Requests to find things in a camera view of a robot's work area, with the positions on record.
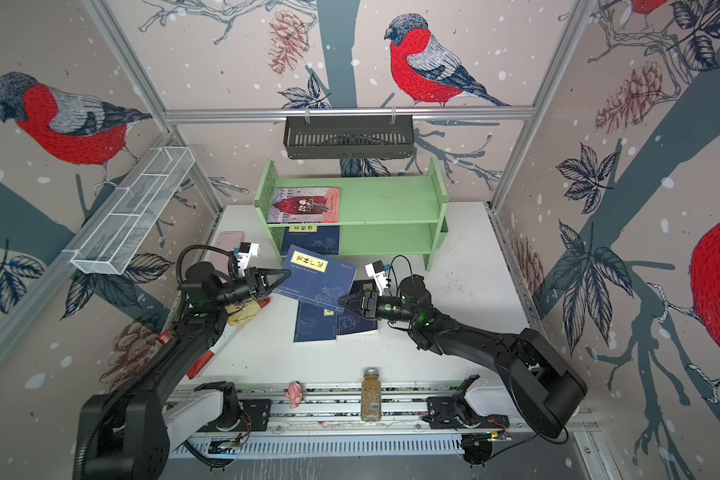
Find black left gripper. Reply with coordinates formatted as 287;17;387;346
213;270;290;310

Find blue book yellow label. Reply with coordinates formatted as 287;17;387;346
280;225;341;255

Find pink Hamlet book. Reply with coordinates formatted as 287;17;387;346
267;187;340;224

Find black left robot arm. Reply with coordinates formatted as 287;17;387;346
72;251;291;479

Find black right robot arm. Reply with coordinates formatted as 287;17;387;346
338;274;588;441

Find red snack bag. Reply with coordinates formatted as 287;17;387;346
157;298;270;379

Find pink case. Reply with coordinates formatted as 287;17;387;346
208;231;244;273

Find spice jar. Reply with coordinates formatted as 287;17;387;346
361;367;382;422

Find green wooden shelf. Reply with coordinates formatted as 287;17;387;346
254;161;449;270

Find pink small toy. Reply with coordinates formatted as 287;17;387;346
285;381;303;409

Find black hanging basket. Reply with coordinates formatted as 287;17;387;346
283;115;416;160

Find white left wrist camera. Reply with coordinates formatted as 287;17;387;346
231;242;260;277

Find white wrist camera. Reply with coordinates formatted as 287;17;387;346
365;260;390;295
231;242;260;277

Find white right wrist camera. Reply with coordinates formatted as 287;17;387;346
365;260;390;295

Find aluminium rail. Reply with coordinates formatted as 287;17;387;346
149;381;598;438

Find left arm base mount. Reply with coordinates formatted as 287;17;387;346
188;382;272;433

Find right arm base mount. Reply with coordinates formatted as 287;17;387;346
420;375;510;430

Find white wire mesh basket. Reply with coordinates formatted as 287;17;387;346
71;146;195;275

